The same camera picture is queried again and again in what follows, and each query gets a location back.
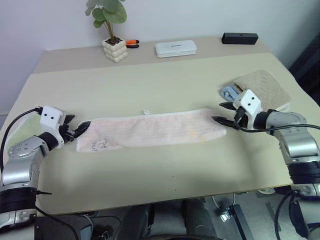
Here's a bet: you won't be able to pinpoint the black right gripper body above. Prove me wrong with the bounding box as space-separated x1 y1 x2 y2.
233 106 253 131

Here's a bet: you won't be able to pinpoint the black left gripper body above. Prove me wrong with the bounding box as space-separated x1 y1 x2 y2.
58 114 78 144

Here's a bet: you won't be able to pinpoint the pale pink towel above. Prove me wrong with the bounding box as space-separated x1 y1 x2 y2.
75 107 227 154

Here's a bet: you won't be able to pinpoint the folded light blue towel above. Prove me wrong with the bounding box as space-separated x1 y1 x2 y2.
219 85 245 103

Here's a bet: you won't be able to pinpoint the folded beige towel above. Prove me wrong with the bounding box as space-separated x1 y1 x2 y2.
230 69 293 112

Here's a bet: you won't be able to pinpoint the light green cloth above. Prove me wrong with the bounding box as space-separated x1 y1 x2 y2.
4 112 44 151

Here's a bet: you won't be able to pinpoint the black rectangular box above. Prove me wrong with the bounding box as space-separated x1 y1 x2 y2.
221 31 259 46

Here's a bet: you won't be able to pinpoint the white flat tin case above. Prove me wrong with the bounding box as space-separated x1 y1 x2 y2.
154 39 198 59

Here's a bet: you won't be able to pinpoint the green plant in white pot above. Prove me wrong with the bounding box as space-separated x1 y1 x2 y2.
84 0 129 64

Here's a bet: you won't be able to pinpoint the dark chair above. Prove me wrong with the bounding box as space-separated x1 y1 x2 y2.
287 31 320 104

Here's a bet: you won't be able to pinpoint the orange and black pliers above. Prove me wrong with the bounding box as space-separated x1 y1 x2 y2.
124 39 141 49

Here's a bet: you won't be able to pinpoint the dark rounded shape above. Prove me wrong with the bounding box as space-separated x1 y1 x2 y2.
121 203 154 240
184 197 214 237

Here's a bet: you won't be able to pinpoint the black table leg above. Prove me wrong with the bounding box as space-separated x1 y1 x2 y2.
231 204 251 240

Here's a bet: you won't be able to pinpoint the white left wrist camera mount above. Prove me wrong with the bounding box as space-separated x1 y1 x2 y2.
39 105 65 134

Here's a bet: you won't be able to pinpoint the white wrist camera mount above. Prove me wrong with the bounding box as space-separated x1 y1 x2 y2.
39 105 65 134
232 89 263 121

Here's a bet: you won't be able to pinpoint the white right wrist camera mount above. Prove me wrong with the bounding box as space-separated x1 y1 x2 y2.
232 89 263 121

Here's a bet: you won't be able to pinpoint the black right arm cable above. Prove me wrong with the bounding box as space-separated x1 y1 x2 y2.
236 123 320 133

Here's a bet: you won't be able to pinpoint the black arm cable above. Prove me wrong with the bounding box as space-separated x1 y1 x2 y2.
236 123 320 133
0 106 42 173

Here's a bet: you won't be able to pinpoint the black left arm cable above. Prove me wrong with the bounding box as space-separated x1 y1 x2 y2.
0 106 42 173

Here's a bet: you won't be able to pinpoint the grey cable loop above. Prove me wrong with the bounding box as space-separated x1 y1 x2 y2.
211 192 237 210

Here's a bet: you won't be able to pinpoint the black cable under table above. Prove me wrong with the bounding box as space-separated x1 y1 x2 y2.
34 204 79 240

